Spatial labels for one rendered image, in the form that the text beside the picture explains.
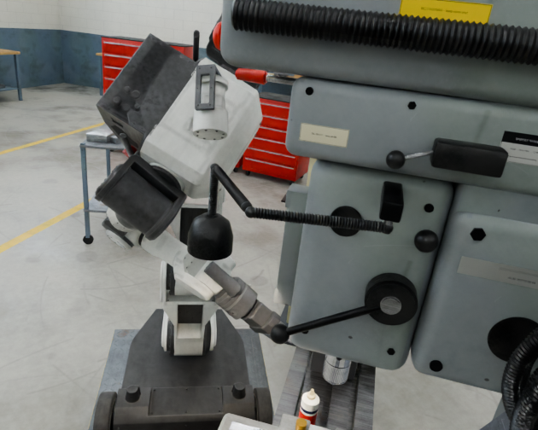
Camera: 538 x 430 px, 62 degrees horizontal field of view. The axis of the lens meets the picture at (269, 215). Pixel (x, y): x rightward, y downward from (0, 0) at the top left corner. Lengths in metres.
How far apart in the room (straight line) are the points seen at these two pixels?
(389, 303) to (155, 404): 1.16
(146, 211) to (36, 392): 1.83
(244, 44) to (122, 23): 10.77
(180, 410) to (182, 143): 0.97
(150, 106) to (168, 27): 9.81
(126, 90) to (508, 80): 0.72
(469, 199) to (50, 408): 2.25
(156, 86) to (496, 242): 0.71
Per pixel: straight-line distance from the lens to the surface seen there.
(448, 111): 0.56
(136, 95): 0.99
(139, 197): 0.92
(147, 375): 1.78
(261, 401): 1.66
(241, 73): 0.80
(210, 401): 1.66
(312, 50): 0.55
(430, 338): 0.68
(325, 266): 0.65
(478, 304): 0.65
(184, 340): 1.67
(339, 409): 1.21
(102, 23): 11.58
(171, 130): 0.96
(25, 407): 2.58
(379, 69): 0.54
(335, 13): 0.51
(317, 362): 1.27
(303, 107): 0.56
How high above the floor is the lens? 1.78
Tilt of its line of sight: 23 degrees down
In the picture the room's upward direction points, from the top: 7 degrees clockwise
